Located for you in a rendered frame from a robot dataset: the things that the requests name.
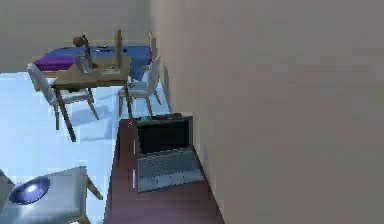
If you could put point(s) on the grey laptop computer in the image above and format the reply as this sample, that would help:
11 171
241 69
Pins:
165 160

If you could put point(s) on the dark red wooden desk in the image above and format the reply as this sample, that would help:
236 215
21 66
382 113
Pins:
160 203

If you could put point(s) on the dark desk lamp red shade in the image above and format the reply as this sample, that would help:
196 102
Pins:
85 50

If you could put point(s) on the white chair wooden legs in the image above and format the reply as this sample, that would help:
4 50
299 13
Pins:
45 88
146 85

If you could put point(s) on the small flat grey object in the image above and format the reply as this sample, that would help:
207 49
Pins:
111 71

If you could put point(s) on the thin wooden panel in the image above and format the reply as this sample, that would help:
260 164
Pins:
118 48

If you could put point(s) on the light wooden table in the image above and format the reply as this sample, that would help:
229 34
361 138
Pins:
96 75

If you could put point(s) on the blue and purple bed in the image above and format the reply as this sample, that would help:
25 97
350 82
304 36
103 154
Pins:
100 55

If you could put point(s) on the clear glass vase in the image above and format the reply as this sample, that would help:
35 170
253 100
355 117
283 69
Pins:
82 64

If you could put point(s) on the grey chair wooden legs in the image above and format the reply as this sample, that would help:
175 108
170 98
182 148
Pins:
63 196

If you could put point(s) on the shiny blue bowl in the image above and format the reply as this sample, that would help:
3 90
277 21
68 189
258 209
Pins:
29 190

